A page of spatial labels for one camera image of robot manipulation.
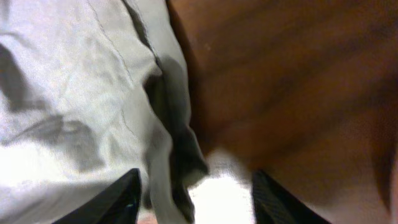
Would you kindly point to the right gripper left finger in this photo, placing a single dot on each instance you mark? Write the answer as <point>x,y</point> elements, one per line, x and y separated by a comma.
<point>117,204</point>

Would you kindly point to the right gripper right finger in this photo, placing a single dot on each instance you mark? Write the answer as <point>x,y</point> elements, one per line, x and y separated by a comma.
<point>274,205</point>

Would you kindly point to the khaki green shorts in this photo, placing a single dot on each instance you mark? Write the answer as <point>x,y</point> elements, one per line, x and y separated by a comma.
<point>91,90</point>

